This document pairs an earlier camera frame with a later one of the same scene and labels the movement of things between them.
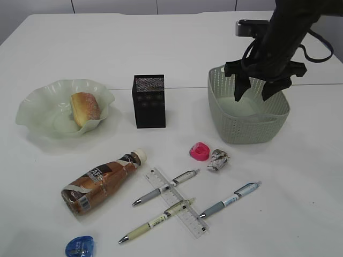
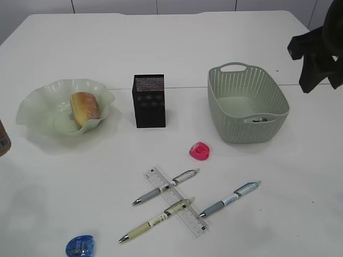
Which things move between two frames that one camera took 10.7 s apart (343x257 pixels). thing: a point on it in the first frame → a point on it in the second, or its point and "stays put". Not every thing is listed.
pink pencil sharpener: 200,151 stays put
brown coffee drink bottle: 79,196 → 5,142
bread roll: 85,107 stays put
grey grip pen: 173,183 stays put
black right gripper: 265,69 → 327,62
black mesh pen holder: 149,100 stays put
